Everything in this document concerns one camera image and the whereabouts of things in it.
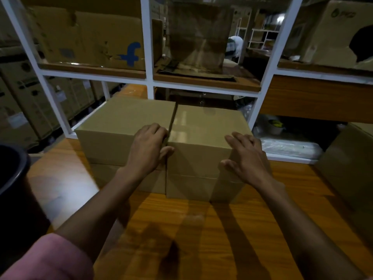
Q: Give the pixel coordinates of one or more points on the person's left forearm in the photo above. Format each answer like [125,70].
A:
[99,209]

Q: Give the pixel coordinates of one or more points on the Pico box with hole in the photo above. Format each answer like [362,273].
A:
[326,34]

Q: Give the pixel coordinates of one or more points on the clear crumpled plastic bag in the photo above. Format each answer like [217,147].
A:
[250,113]

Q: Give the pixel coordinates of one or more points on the person's left hand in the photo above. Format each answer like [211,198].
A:
[148,151]

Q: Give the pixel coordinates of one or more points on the white metal shelf rack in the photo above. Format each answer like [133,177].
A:
[147,40]

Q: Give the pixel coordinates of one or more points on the pink left shirt sleeve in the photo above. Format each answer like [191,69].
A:
[49,259]

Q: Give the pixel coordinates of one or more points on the white plastic pack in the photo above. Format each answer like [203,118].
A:
[291,148]

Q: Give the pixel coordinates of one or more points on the plain brown cardboard box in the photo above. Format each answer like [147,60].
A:
[116,122]
[349,166]
[201,128]

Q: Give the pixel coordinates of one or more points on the person's right forearm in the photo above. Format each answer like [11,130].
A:
[306,230]

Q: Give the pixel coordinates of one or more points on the crumpled brown cardboard box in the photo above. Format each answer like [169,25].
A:
[198,34]

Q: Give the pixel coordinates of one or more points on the stack of large appliance cartons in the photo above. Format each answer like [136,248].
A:
[23,99]

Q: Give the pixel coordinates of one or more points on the black plastic bucket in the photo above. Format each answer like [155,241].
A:
[14,207]

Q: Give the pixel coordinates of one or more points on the white tape roll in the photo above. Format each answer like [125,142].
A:
[275,128]

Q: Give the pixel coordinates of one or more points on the wooden drawer panel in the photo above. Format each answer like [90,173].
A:
[314,99]

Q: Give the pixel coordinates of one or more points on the person's right hand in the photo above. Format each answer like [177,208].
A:
[250,160]

